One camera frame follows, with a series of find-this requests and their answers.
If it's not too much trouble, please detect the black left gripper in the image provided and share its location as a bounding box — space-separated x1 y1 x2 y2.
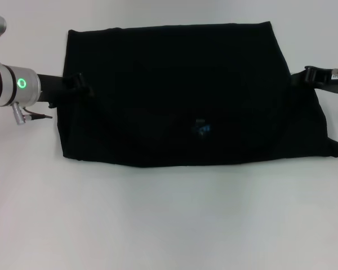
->
37 72 92 109

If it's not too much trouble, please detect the cable with silver plug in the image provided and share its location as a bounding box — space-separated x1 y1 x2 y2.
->
11 102 54 125

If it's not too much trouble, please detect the black shirt with FREE print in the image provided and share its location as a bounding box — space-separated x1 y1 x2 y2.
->
57 21 338 169

